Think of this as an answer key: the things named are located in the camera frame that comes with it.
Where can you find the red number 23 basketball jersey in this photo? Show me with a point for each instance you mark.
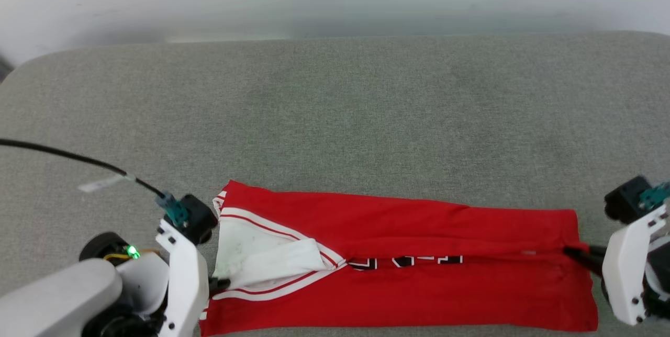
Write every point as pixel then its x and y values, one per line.
pixel 419 300

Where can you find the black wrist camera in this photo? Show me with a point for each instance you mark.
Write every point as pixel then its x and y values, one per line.
pixel 199 219
pixel 625 201

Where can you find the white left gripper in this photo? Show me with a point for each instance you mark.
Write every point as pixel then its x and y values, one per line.
pixel 186 279

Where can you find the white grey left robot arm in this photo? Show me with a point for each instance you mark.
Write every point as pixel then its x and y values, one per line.
pixel 52 300

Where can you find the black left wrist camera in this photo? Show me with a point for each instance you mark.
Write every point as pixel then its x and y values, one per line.
pixel 199 219

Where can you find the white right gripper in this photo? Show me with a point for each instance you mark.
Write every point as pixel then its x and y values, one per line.
pixel 628 269

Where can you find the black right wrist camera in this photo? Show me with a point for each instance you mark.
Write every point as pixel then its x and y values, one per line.
pixel 625 201

